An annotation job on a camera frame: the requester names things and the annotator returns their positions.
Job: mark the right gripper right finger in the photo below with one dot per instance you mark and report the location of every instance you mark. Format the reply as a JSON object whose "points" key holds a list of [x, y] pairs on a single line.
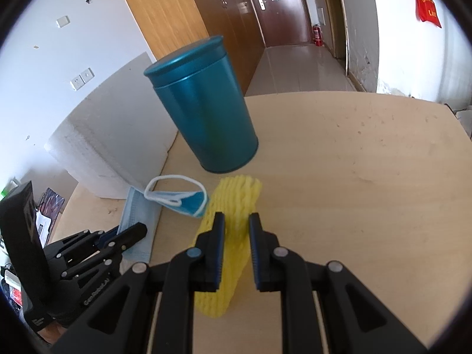
{"points": [[325, 308]]}

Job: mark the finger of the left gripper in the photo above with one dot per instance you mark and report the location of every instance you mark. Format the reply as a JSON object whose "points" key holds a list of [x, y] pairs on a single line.
{"points": [[76, 261], [90, 241]]}

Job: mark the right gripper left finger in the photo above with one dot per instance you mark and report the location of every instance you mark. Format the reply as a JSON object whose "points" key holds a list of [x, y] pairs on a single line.
{"points": [[151, 309]]}

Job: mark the blue surgical face mask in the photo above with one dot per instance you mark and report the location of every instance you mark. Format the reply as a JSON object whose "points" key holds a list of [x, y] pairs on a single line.
{"points": [[146, 207]]}

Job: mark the yellow foam fruit net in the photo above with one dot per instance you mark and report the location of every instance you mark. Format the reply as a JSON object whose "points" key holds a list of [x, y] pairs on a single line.
{"points": [[236, 197]]}

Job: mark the person's left hand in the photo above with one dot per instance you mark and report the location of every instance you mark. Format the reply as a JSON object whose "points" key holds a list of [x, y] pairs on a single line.
{"points": [[52, 332]]}

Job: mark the patterned dark cloth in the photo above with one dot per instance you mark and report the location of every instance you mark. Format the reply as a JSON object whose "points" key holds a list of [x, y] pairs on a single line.
{"points": [[48, 209]]}

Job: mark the white foam box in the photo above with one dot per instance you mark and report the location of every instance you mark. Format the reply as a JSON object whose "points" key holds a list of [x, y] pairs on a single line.
{"points": [[118, 137]]}

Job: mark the teal metal canister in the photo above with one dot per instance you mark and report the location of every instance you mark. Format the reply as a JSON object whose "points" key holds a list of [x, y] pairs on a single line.
{"points": [[198, 88]]}

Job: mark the wooden wardrobe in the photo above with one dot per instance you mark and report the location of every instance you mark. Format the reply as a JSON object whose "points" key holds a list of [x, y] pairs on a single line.
{"points": [[168, 25]]}

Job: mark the red fire extinguisher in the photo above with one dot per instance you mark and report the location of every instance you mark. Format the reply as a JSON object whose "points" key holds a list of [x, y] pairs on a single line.
{"points": [[317, 35]]}

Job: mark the dark brown entrance door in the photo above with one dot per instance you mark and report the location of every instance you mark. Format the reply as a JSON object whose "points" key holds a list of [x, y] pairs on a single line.
{"points": [[283, 22]]}

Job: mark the white wall socket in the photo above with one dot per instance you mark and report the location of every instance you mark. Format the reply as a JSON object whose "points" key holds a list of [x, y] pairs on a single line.
{"points": [[83, 78]]}

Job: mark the white wall switch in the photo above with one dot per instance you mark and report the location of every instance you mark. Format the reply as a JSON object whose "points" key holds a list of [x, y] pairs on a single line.
{"points": [[63, 21]]}

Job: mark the brown side door frame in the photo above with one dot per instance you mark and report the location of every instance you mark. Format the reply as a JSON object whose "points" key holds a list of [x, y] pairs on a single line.
{"points": [[338, 39]]}

